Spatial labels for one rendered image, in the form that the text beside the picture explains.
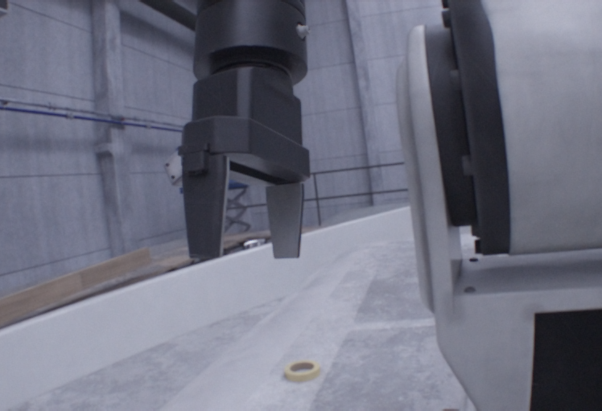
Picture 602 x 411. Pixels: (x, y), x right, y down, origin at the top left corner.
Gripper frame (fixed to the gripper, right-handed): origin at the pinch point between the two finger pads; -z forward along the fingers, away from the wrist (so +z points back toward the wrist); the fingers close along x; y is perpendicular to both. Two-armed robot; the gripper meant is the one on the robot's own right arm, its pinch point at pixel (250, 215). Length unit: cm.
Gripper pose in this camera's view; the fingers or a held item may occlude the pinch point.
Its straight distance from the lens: 30.7
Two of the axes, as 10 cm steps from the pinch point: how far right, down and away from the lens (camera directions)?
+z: -0.3, -9.9, 1.3
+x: -4.1, -1.0, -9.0
